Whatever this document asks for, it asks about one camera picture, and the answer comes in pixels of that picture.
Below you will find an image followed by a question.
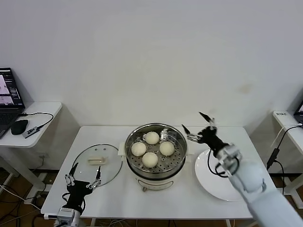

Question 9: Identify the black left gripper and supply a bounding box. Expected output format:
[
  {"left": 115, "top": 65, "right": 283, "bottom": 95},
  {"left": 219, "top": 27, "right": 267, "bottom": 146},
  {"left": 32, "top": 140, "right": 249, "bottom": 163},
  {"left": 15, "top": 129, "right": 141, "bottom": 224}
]
[{"left": 64, "top": 162, "right": 102, "bottom": 209}]

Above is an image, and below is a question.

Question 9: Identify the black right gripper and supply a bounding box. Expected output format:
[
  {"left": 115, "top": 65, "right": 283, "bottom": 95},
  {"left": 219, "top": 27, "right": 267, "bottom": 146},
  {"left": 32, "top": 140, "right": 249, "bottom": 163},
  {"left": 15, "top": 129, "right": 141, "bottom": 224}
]
[{"left": 181, "top": 112, "right": 229, "bottom": 152}]

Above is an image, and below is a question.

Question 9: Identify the glass lid with cream handle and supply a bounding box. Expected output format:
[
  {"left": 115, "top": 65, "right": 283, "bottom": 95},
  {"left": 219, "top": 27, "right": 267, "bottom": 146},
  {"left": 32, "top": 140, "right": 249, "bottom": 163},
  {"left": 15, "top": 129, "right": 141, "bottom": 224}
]
[{"left": 71, "top": 144, "right": 123, "bottom": 189}]

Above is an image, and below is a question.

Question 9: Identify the white steamed baozi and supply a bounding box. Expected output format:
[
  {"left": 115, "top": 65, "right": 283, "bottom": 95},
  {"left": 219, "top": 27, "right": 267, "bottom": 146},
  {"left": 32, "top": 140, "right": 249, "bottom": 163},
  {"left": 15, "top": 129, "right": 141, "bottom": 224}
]
[
  {"left": 131, "top": 142, "right": 147, "bottom": 157},
  {"left": 142, "top": 152, "right": 159, "bottom": 168},
  {"left": 159, "top": 141, "right": 176, "bottom": 156},
  {"left": 144, "top": 131, "right": 160, "bottom": 145}
]

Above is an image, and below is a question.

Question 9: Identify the perforated stainless steamer basket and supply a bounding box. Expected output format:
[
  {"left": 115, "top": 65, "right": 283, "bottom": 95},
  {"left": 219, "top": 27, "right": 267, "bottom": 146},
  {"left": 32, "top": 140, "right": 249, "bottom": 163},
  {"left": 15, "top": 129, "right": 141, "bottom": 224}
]
[{"left": 125, "top": 122, "right": 187, "bottom": 177}]

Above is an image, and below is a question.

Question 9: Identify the white round plate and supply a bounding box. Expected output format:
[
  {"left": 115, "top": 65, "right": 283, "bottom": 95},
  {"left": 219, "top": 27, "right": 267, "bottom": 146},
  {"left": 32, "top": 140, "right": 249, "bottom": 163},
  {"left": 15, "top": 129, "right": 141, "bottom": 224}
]
[{"left": 194, "top": 148, "right": 248, "bottom": 201}]

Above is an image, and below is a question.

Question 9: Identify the small grey external drive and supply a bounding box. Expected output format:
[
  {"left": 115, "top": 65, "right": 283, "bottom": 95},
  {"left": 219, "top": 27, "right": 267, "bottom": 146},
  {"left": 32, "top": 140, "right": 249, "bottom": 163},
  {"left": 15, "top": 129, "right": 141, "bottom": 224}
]
[{"left": 23, "top": 127, "right": 40, "bottom": 139}]

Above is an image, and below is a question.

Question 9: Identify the cream electric cooker base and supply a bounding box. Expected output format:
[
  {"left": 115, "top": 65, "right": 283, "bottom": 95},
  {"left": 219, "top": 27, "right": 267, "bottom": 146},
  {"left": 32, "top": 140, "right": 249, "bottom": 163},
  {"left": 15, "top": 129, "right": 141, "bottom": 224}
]
[{"left": 117, "top": 141, "right": 195, "bottom": 192}]

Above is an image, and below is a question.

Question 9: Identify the white side table with laptop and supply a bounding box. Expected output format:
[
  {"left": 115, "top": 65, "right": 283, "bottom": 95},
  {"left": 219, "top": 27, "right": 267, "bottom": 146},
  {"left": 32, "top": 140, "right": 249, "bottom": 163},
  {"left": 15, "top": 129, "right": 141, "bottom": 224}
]
[{"left": 0, "top": 102, "right": 63, "bottom": 193}]

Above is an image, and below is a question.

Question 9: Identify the black computer mouse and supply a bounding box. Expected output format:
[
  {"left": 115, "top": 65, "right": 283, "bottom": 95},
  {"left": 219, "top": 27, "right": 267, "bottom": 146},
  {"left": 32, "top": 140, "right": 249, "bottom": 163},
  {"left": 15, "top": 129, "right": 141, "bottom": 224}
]
[{"left": 11, "top": 119, "right": 29, "bottom": 135}]

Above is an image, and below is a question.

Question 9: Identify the white side table with label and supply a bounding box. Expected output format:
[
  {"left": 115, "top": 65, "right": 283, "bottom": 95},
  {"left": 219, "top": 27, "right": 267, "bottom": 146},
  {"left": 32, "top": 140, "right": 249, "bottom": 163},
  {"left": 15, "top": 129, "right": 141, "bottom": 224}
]
[{"left": 272, "top": 110, "right": 303, "bottom": 210}]

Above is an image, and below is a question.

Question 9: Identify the black laptop with lit screen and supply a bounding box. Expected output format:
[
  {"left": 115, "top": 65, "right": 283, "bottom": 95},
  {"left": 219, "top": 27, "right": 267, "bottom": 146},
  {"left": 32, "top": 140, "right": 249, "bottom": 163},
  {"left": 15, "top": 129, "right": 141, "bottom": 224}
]
[{"left": 0, "top": 68, "right": 26, "bottom": 140}]

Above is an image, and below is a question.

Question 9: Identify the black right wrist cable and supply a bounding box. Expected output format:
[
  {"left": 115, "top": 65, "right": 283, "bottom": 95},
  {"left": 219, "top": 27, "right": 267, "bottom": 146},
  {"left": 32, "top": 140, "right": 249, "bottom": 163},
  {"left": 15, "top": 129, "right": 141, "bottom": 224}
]
[{"left": 207, "top": 148, "right": 240, "bottom": 178}]

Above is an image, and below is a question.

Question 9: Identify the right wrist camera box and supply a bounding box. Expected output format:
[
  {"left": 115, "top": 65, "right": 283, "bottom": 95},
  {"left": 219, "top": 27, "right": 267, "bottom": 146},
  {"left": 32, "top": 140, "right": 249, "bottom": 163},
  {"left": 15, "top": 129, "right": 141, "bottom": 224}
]
[{"left": 214, "top": 143, "right": 243, "bottom": 175}]

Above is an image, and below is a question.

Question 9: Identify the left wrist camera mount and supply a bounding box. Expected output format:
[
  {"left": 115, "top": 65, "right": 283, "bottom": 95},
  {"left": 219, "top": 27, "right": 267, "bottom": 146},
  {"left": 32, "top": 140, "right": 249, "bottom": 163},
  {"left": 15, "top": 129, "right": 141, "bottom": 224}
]
[{"left": 42, "top": 207, "right": 77, "bottom": 222}]

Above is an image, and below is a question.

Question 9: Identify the white cable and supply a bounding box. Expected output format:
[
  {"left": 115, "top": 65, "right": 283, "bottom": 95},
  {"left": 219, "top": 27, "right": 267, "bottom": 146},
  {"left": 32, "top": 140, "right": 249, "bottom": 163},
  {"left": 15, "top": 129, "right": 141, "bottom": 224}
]
[{"left": 270, "top": 122, "right": 303, "bottom": 149}]

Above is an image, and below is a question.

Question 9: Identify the black cable with adapter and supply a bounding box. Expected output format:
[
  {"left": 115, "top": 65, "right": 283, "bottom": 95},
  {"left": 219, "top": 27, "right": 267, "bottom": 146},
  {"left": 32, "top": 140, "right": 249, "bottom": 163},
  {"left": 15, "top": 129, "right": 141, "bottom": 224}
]
[{"left": 266, "top": 125, "right": 303, "bottom": 197}]

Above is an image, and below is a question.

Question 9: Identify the black drive cable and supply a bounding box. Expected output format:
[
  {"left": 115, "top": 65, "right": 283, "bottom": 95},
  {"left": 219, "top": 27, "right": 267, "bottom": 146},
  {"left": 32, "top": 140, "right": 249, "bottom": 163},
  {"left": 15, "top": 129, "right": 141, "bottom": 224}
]
[{"left": 19, "top": 112, "right": 54, "bottom": 130}]

